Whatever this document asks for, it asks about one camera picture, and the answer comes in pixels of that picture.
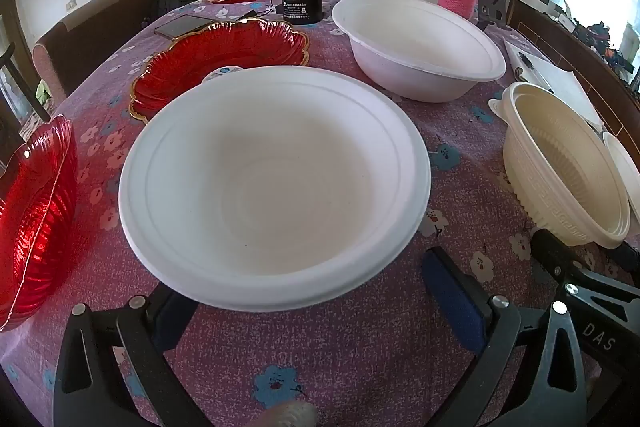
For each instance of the black cylindrical motor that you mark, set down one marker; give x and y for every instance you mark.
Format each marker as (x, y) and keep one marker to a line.
(301, 7)

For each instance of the cream plastic bowl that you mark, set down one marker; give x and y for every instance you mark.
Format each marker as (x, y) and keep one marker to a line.
(560, 157)

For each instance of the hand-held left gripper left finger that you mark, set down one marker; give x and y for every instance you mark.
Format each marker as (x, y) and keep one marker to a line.
(170, 319)

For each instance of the large white paper bowl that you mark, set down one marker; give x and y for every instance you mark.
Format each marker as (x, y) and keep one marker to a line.
(270, 187)

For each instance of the purple floral tablecloth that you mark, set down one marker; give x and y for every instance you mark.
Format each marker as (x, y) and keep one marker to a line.
(350, 357)

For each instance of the red glass plate gold rim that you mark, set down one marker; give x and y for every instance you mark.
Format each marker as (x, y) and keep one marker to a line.
(35, 227)
(225, 49)

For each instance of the brown upholstered chair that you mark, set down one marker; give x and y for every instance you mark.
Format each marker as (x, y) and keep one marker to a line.
(95, 32)

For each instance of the white notebook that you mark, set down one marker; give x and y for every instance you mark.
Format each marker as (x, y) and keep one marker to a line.
(565, 82)

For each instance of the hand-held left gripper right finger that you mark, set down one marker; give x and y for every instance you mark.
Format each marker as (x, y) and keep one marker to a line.
(452, 297)

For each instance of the black smartphone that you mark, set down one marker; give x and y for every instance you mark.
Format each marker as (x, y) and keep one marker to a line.
(182, 26)

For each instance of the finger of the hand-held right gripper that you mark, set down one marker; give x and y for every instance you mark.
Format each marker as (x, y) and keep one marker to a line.
(555, 257)

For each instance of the black pen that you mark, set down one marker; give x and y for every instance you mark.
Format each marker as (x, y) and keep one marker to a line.
(535, 72)

